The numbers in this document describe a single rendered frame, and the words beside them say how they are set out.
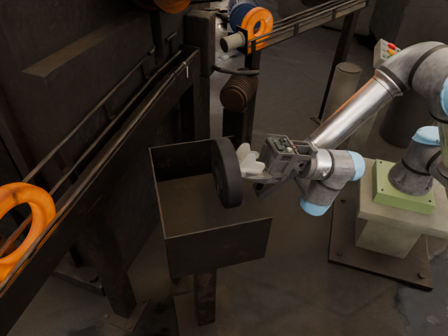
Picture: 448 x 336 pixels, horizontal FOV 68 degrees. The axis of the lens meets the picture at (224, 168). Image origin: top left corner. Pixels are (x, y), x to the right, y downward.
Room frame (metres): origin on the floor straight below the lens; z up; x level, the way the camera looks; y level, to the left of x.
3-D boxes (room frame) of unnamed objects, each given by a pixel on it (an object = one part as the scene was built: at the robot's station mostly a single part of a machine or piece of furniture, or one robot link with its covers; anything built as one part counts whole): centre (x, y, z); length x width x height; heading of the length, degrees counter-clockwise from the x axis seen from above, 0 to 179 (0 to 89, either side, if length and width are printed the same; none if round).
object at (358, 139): (1.48, -0.73, 0.31); 0.24 x 0.16 x 0.62; 162
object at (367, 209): (0.91, -0.69, 0.28); 0.32 x 0.32 x 0.04; 74
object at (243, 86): (1.33, -0.06, 0.27); 0.22 x 0.13 x 0.53; 162
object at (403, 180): (0.91, -0.70, 0.40); 0.15 x 0.15 x 0.10
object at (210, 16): (1.29, 0.11, 0.68); 0.11 x 0.08 x 0.24; 72
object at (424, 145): (0.90, -0.70, 0.52); 0.13 x 0.12 x 0.14; 19
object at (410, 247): (0.91, -0.69, 0.13); 0.40 x 0.40 x 0.26; 74
